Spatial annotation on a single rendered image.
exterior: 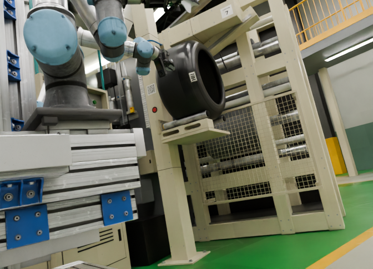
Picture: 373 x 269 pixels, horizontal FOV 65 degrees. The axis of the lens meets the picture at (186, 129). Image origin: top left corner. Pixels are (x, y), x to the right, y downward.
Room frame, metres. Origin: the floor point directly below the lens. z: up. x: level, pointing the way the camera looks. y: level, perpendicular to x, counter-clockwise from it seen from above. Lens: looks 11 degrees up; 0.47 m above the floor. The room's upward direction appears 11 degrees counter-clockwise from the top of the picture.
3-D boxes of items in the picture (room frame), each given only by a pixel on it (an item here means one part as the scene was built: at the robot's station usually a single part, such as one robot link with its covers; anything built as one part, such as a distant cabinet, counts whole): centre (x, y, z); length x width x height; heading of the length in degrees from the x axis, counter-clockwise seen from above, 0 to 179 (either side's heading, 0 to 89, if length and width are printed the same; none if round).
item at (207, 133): (2.02, -0.06, 0.80); 0.37 x 0.36 x 0.02; 153
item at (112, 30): (0.74, 0.15, 0.94); 0.11 x 0.08 x 0.11; 14
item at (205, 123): (1.90, 0.00, 0.84); 0.36 x 0.09 x 0.06; 63
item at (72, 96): (0.82, 0.33, 0.77); 0.15 x 0.15 x 0.10
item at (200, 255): (2.12, 0.17, 0.01); 0.27 x 0.27 x 0.02; 63
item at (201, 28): (2.23, -0.31, 1.71); 0.61 x 0.25 x 0.15; 63
